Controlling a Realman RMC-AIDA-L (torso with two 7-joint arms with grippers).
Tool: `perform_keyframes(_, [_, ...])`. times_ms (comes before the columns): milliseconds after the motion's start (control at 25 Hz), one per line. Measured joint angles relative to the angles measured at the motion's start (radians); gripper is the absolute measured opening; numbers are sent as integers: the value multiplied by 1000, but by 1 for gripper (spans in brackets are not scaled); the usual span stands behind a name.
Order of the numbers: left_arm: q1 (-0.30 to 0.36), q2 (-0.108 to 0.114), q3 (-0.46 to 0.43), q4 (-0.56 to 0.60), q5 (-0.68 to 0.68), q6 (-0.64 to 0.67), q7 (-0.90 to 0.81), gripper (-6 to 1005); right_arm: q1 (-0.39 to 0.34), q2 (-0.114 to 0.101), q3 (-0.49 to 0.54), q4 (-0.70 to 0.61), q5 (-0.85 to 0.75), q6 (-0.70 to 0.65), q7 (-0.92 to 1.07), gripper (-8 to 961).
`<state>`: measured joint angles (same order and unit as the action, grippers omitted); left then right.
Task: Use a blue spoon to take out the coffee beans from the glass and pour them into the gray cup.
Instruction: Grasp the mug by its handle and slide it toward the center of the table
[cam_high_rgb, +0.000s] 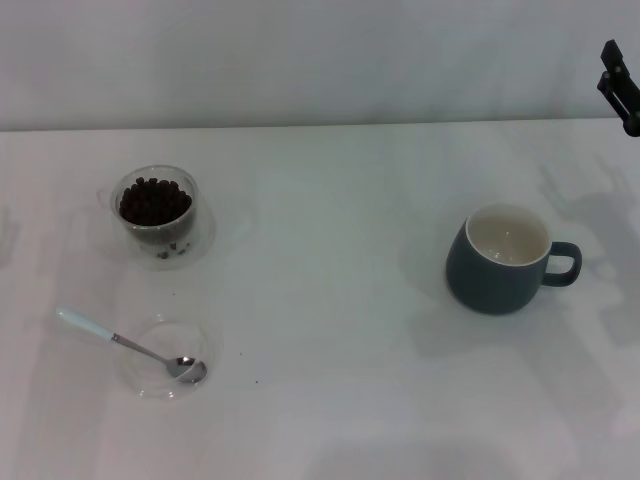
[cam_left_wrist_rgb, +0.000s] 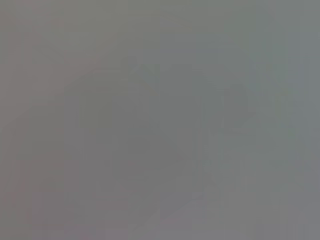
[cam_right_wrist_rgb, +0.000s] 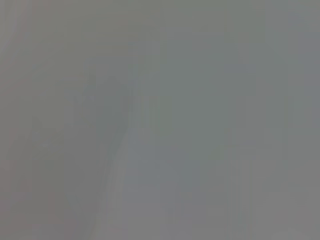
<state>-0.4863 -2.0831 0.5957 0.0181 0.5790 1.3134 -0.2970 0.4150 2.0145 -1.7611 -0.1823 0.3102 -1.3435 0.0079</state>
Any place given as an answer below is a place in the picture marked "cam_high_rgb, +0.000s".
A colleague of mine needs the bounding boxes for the dark teal ceramic mug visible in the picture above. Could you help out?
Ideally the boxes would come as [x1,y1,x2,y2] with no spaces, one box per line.
[445,203,584,316]

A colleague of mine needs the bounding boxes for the double-walled clear glass cup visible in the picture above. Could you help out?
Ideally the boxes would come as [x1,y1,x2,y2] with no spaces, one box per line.
[97,164,220,274]

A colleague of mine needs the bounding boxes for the clear glass saucer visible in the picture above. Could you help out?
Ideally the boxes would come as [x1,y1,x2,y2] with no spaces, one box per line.
[118,313,225,402]

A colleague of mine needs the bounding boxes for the light blue handled metal spoon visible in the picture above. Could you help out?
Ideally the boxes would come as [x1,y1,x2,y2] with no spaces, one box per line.
[55,307,208,386]

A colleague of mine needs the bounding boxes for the coffee beans pile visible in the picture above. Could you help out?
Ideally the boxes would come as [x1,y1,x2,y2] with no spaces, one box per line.
[118,175,194,227]

